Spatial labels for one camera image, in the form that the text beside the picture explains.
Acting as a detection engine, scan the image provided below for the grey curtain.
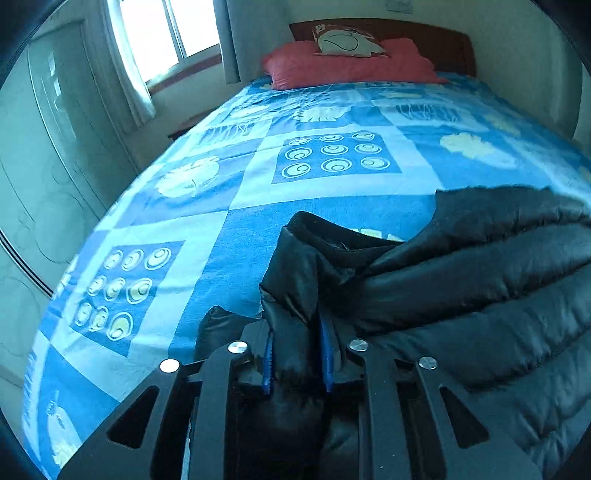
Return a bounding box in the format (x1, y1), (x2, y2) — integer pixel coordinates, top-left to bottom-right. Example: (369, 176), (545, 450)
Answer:
(531, 0), (591, 148)
(215, 0), (296, 85)

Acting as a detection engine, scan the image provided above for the wooden headboard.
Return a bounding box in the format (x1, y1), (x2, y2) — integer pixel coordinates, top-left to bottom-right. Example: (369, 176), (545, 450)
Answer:
(288, 18), (476, 77)

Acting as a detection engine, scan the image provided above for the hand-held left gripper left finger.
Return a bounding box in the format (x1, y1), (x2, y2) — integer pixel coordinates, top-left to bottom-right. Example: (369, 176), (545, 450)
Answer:
(58, 320), (278, 480)

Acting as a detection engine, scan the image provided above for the black puffer jacket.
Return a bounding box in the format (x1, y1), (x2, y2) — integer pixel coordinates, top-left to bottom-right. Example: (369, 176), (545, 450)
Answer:
(194, 185), (591, 480)

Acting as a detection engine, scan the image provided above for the white curtain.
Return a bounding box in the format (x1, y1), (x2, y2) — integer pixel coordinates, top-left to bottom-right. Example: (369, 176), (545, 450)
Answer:
(92, 0), (157, 127)

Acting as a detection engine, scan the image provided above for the wooden nightstand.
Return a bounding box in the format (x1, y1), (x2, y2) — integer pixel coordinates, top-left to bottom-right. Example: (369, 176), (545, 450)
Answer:
(167, 111), (208, 141)

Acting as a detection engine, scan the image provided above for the red pillow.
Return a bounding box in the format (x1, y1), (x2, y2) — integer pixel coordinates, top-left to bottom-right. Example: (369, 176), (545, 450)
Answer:
(261, 38), (450, 90)

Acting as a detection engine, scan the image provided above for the white printed cushion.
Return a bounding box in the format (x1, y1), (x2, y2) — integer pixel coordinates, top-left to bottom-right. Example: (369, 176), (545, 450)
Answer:
(311, 24), (391, 58)

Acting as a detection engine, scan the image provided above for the window with white frame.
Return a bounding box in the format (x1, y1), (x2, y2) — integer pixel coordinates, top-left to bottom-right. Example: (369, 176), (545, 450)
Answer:
(106, 0), (222, 86)

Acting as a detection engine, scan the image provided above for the blue patterned bedsheet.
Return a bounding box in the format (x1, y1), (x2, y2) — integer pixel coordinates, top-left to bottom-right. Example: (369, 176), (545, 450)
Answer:
(21, 71), (591, 480)

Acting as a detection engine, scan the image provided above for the glass sliding door wardrobe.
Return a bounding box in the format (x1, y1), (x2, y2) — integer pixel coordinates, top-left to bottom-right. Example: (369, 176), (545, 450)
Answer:
(0, 18), (139, 384)

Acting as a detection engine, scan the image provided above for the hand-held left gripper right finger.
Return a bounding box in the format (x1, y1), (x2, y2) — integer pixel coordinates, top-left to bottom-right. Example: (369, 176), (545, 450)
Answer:
(318, 314), (543, 480)

